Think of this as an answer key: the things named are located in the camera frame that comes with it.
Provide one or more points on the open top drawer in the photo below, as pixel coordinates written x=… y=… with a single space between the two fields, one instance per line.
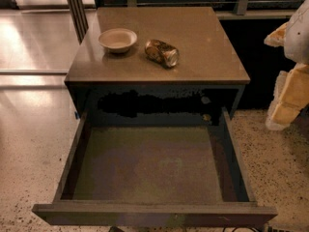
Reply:
x=169 y=175

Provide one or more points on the white paper bowl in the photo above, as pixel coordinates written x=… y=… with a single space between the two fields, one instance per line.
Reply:
x=118 y=40

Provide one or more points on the metal window frame post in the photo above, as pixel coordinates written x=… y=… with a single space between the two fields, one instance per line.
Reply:
x=79 y=18

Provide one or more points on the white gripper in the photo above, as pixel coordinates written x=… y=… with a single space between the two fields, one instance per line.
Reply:
x=297 y=40

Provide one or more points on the brown cabinet with flat top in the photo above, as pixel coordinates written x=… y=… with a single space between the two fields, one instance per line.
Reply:
x=129 y=87

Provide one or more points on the crushed orange soda can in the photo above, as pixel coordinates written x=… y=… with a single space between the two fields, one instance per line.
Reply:
x=162 y=53

